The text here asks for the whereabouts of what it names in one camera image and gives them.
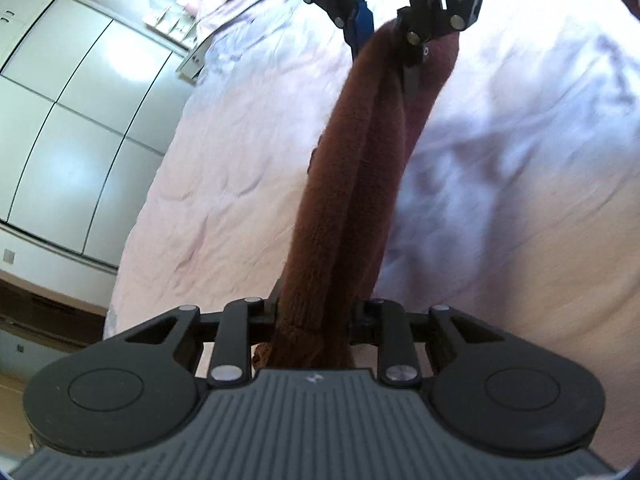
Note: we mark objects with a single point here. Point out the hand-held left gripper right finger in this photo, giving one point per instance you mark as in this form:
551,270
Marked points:
365,320

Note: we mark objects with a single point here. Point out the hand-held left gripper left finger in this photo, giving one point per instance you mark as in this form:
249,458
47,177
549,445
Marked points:
262,312

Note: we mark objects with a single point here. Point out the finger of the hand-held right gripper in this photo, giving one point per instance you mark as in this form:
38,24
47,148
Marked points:
425,20
361,22

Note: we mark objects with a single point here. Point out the maroon knit sweater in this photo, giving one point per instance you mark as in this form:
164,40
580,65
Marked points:
340,210

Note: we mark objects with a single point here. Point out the white wardrobe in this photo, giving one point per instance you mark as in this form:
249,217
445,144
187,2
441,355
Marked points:
75,110

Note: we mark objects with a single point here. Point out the grey wall socket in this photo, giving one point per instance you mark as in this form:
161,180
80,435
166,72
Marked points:
8,256

